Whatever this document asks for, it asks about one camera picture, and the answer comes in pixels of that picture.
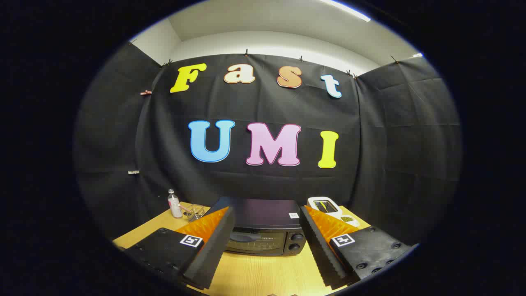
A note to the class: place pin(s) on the white pop-up toaster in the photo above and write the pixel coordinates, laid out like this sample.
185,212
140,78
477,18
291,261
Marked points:
324,204

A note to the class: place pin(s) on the black backdrop cloth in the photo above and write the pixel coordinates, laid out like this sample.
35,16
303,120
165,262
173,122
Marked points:
267,185

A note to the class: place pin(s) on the white dish with green beans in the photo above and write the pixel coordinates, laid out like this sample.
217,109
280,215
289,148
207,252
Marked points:
348,220

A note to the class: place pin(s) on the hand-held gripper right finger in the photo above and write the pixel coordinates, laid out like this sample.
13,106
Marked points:
318,250

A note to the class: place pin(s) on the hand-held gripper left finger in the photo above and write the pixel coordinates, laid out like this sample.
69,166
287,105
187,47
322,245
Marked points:
213,250

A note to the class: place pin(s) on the black toaster oven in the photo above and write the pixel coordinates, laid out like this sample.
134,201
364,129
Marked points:
263,213

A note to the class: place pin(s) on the small clear plastic bottle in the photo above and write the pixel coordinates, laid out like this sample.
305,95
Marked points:
175,207

